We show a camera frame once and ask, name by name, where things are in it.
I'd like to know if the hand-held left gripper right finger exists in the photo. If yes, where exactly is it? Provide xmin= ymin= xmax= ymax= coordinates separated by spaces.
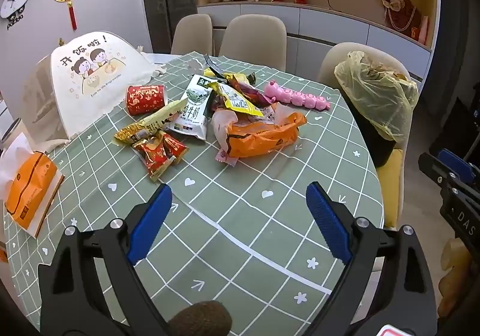
xmin=300 ymin=181 xmax=439 ymax=336

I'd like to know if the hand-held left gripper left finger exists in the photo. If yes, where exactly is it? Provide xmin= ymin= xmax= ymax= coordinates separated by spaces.
xmin=39 ymin=183 xmax=173 ymax=336

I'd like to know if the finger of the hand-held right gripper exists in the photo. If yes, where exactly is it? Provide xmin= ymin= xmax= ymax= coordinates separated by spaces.
xmin=418 ymin=153 xmax=456 ymax=195
xmin=437 ymin=148 xmax=480 ymax=186

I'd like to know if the black bin with yellow liner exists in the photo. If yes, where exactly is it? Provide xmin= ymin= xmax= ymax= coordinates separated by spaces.
xmin=334 ymin=51 xmax=419 ymax=168

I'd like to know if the gold snack wrapper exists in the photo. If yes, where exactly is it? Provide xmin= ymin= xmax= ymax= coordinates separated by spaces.
xmin=114 ymin=99 xmax=188 ymax=145

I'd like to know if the pink candy wrapper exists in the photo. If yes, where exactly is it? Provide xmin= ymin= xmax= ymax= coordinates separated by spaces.
xmin=215 ymin=147 xmax=239 ymax=168

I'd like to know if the orange plastic bag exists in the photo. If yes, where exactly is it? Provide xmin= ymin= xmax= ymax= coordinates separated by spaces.
xmin=212 ymin=103 xmax=308 ymax=158

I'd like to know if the white green milk pouch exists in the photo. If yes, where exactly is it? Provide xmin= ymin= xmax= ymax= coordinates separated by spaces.
xmin=165 ymin=75 xmax=216 ymax=141

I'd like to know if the red paper cup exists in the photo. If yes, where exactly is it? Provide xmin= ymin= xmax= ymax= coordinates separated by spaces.
xmin=125 ymin=84 xmax=167 ymax=116

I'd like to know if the yellow snack wrapper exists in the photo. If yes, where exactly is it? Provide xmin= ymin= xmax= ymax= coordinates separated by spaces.
xmin=208 ymin=81 xmax=265 ymax=118

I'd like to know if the dark red snack wrapper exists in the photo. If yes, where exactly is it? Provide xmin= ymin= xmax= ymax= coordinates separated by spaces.
xmin=240 ymin=72 xmax=278 ymax=107

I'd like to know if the black plastic wrapper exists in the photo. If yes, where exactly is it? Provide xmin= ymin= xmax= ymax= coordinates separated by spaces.
xmin=204 ymin=54 xmax=230 ymax=83

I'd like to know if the person's right hand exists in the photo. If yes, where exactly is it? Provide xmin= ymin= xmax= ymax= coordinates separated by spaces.
xmin=438 ymin=238 xmax=476 ymax=319

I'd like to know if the yellow seat cushion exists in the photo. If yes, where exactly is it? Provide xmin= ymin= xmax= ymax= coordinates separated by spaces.
xmin=376 ymin=148 xmax=405 ymax=229

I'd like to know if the green checked tablecloth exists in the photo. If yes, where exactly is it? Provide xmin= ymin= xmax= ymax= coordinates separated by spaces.
xmin=0 ymin=52 xmax=385 ymax=336

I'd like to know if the brown fuzzy object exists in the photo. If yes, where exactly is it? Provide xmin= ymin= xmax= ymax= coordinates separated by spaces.
xmin=167 ymin=300 xmax=233 ymax=336

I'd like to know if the orange tissue pack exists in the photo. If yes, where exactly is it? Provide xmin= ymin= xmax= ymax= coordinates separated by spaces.
xmin=0 ymin=133 xmax=65 ymax=239

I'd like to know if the pink caterpillar toy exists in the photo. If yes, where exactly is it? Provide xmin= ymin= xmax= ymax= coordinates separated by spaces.
xmin=263 ymin=81 xmax=332 ymax=111

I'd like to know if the pink red gift box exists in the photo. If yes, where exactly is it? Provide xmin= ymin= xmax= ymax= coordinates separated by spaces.
xmin=410 ymin=15 xmax=430 ymax=45

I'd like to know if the beige dining chair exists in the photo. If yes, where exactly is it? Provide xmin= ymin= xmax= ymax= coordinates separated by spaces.
xmin=318 ymin=42 xmax=413 ymax=229
xmin=170 ymin=14 xmax=214 ymax=57
xmin=218 ymin=14 xmax=287 ymax=72

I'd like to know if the cream cartoon food cover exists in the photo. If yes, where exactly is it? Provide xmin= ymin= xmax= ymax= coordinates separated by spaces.
xmin=20 ymin=31 xmax=166 ymax=145

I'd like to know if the large brown bag ornament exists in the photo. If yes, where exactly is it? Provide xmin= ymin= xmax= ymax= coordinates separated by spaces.
xmin=382 ymin=0 xmax=422 ymax=36

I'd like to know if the white insulated mug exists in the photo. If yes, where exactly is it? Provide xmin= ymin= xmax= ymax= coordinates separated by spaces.
xmin=0 ymin=117 xmax=23 ymax=143

